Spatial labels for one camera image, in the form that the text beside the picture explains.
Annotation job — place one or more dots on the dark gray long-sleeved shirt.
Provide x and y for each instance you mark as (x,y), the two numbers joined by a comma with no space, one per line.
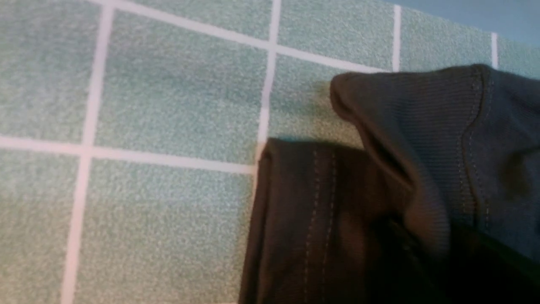
(441,206)

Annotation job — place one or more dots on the green grid tablecloth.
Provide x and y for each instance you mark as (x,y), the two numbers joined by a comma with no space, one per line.
(130,129)

